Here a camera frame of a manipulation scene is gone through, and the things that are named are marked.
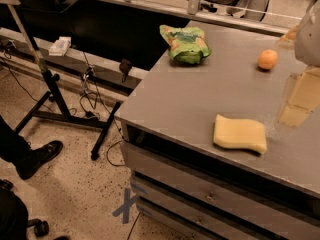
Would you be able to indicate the orange fruit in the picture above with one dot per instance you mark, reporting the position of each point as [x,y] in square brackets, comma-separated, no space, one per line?
[268,59]

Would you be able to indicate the yellow sponge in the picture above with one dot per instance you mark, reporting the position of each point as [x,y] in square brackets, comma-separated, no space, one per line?
[239,134]

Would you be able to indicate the small white box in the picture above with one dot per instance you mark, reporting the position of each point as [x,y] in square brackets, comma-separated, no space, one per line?
[60,46]

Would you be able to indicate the grey drawer cabinet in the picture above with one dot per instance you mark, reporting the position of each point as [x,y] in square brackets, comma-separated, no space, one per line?
[183,180]

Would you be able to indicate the green chip bag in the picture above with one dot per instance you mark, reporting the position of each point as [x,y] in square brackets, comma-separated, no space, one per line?
[186,45]

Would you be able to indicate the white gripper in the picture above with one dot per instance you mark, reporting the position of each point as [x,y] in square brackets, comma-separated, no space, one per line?
[308,40]

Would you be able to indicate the black rolling stand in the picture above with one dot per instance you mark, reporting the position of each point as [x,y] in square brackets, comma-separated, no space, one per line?
[54,92]

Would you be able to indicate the black leather shoe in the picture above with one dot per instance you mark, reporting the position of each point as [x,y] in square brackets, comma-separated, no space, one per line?
[29,164]

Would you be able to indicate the blue tape cross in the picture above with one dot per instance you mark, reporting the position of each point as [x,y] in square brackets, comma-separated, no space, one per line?
[128,200]

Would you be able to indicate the black dangling plug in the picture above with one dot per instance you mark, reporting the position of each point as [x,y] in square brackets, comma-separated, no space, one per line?
[125,67]

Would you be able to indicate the black office chair base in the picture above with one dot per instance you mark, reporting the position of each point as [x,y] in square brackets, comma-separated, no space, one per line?
[14,216]

